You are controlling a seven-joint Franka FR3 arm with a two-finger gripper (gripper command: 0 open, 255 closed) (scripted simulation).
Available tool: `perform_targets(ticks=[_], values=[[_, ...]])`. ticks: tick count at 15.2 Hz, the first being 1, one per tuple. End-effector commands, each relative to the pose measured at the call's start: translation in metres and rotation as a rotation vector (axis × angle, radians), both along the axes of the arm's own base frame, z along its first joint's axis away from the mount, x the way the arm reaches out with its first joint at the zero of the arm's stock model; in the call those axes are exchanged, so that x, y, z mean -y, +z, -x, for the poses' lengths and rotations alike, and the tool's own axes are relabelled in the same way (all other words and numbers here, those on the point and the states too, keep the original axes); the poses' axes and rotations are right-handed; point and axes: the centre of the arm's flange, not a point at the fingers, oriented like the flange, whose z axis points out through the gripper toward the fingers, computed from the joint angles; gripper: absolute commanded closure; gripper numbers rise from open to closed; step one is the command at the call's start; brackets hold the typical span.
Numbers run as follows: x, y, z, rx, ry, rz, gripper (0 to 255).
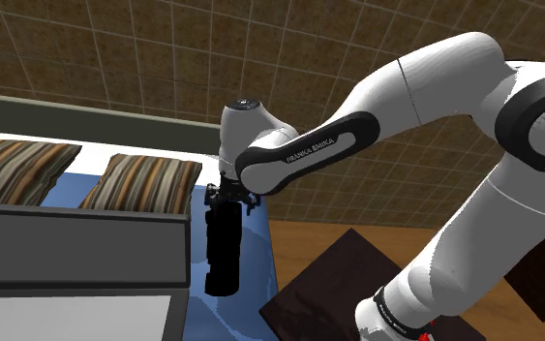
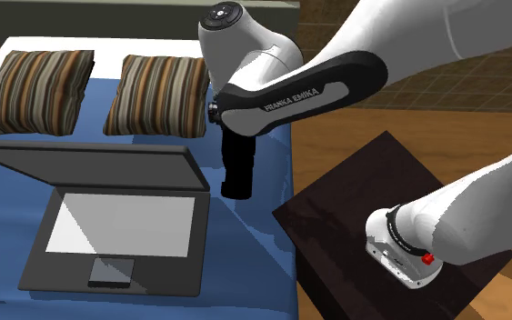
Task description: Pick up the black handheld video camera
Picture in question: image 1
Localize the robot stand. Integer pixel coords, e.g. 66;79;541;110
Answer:
258;227;488;341

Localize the black oblong object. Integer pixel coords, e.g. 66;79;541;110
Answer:
203;202;244;298

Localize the large grey box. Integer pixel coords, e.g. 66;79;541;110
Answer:
0;201;193;341

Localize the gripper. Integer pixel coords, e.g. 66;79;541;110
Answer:
204;174;261;216

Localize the striped brown pillow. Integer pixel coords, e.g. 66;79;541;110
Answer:
0;138;83;207
78;153;204;216

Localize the bed with blue blanket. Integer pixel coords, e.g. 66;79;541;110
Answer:
0;91;281;341

